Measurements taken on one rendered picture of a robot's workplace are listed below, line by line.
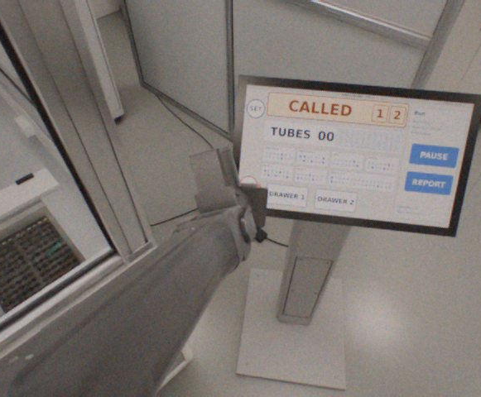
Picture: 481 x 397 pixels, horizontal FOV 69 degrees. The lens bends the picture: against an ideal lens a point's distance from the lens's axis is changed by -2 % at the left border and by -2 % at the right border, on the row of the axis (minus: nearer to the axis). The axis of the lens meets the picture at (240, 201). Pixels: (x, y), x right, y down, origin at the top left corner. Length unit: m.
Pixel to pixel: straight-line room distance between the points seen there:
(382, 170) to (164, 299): 0.68
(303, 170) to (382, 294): 1.20
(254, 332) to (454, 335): 0.91
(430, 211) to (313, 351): 0.97
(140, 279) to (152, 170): 2.12
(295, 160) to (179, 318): 0.62
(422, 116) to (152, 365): 0.76
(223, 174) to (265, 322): 1.29
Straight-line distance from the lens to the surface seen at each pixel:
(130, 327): 0.18
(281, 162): 0.80
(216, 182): 0.44
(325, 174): 0.81
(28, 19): 0.48
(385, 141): 0.83
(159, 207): 2.12
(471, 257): 2.23
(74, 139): 0.55
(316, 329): 1.70
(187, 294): 0.24
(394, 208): 0.86
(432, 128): 0.86
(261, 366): 1.64
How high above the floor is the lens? 1.62
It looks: 51 degrees down
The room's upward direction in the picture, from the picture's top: straight up
